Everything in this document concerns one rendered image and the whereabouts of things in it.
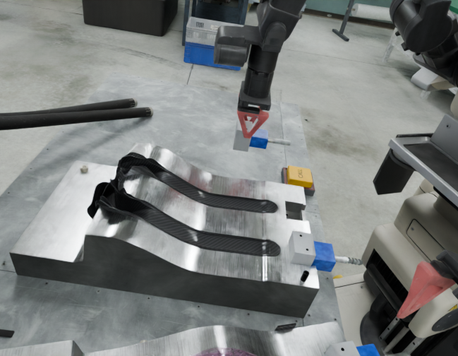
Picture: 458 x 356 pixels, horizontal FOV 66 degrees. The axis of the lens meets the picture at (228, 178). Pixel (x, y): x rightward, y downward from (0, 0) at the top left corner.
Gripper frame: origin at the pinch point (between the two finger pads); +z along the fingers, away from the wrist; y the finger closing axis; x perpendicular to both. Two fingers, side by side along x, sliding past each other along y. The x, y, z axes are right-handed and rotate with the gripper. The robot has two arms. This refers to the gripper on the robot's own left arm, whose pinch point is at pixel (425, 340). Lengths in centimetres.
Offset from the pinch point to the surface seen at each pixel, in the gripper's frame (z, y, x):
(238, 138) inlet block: 6, -52, 0
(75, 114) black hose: 27, -74, -28
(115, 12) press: 71, -434, 35
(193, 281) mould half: 21.3, -22.4, -11.6
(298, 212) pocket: 9.3, -33.7, 11.1
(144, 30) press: 70, -423, 69
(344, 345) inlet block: 11.3, -5.8, 3.1
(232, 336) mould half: 17.6, -10.7, -11.0
